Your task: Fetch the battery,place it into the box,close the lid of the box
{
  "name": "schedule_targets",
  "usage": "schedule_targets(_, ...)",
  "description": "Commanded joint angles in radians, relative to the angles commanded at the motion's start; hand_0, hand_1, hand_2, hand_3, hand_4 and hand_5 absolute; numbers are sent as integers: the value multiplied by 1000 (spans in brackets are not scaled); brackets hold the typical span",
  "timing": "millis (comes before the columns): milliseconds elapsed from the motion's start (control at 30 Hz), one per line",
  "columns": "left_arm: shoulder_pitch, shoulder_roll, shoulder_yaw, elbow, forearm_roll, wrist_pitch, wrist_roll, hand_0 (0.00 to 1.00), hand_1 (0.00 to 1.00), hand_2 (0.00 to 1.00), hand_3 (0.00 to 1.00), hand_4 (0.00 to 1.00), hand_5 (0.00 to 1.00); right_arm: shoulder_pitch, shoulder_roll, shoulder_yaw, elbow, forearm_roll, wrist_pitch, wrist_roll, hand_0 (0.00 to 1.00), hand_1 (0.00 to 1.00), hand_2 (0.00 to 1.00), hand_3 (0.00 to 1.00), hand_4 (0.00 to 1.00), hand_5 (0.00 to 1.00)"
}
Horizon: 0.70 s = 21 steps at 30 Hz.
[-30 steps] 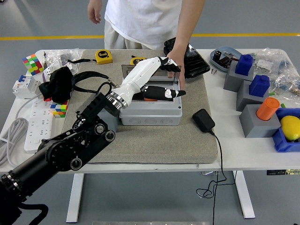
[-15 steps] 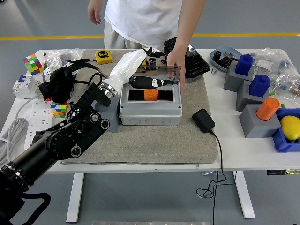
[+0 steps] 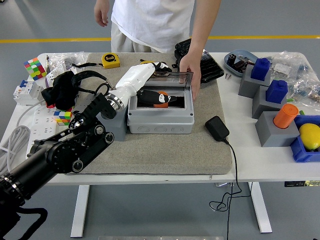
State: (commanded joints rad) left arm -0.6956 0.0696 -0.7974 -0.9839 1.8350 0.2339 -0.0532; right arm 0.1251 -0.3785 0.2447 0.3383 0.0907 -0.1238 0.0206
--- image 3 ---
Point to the person's right forearm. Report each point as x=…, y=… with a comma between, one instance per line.
x=100, y=2

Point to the square yellow tape measure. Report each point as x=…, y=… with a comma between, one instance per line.
x=110, y=60

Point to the person's left hand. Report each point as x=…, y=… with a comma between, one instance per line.
x=191, y=66

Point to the small green piece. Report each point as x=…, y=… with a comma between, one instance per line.
x=290, y=100
x=302, y=112

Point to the small colourful puzzle cube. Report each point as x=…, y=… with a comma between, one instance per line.
x=62, y=117

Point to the grey block holder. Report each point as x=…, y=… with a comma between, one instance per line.
x=260, y=105
x=247, y=85
x=270, y=135

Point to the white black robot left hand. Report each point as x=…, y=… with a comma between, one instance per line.
x=135, y=76

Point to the blue bottle-shaped block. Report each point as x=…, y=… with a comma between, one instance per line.
x=260, y=70
x=276, y=91

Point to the smoky transparent box lid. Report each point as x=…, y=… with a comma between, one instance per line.
x=170, y=78

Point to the black capacitor in dish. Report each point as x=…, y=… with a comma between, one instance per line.
x=231, y=59

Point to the person's left forearm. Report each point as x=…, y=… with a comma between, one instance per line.
x=202, y=27

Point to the grey-brown mat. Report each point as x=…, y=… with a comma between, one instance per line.
x=175, y=155

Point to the person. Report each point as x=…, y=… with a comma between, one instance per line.
x=152, y=22

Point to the clear bag of components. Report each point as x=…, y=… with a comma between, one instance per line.
x=306, y=90
x=287, y=65

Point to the glossy black case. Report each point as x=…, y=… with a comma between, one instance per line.
x=212, y=70

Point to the round yellow tape measure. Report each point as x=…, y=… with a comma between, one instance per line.
x=147, y=61

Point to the white table leg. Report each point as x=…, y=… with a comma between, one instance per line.
x=260, y=207
x=80, y=210

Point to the large colourful puzzle cube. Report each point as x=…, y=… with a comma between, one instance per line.
x=35, y=68

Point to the brown electronic components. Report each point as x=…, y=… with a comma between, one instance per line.
x=240, y=65

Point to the black table control panel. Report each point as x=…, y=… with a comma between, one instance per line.
x=295, y=184

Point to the blue plastic bin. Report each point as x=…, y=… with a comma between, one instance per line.
x=300, y=152

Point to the grey block with round hole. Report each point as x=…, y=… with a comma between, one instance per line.
x=121, y=127

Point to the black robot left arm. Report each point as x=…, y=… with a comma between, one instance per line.
x=50, y=155

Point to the grey plastic electrical box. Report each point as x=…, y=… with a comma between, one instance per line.
x=160, y=120

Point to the black power adapter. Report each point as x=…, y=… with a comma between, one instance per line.
x=217, y=127

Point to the small red block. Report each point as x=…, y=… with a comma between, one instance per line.
x=50, y=106

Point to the orange cylinder battery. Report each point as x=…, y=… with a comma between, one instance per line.
x=160, y=105
x=285, y=116

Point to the person's right hand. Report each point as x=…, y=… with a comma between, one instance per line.
x=101, y=15

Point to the black cloth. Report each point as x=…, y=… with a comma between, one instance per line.
x=60, y=90

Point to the yellow lemon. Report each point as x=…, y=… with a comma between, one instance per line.
x=310, y=136

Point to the clear plastic bag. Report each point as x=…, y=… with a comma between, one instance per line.
x=62, y=58

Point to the white blue circuit breaker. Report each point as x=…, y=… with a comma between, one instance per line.
x=25, y=92

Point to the silver pen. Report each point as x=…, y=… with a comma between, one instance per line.
x=47, y=63

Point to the blue-grey oval dish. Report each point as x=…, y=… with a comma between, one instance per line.
x=246, y=53

